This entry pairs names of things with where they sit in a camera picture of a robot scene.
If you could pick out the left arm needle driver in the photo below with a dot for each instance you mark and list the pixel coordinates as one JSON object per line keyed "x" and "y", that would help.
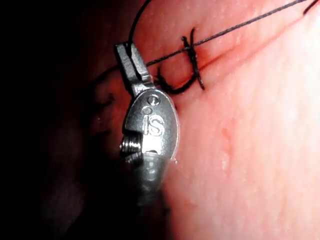
{"x": 157, "y": 125}

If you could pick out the left arm needle driver jaw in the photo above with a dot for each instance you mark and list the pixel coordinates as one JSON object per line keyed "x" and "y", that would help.
{"x": 143, "y": 68}
{"x": 126, "y": 62}

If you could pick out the black thread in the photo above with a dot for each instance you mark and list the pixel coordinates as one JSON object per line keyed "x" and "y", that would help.
{"x": 225, "y": 31}

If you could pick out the dark left arm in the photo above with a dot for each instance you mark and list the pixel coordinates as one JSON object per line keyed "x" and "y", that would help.
{"x": 150, "y": 180}

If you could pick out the black stitching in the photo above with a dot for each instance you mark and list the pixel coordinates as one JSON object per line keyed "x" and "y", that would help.
{"x": 195, "y": 65}

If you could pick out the tissue pad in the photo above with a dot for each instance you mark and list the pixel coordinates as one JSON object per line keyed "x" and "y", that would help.
{"x": 250, "y": 137}

